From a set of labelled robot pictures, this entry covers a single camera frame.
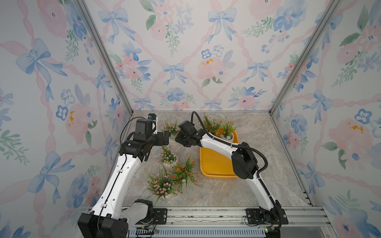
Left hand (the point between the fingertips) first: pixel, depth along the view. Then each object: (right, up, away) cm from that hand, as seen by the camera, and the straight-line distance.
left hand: (160, 133), depth 76 cm
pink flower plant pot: (+4, -13, +2) cm, 13 cm away
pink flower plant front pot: (+2, -24, -8) cm, 25 cm away
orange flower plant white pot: (+39, +2, +16) cm, 43 cm away
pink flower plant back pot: (+4, +2, +14) cm, 14 cm away
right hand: (+5, -5, +21) cm, 22 cm away
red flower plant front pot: (+12, -20, -3) cm, 24 cm away
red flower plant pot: (+28, +4, +17) cm, 33 cm away
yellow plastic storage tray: (+30, -18, +9) cm, 37 cm away
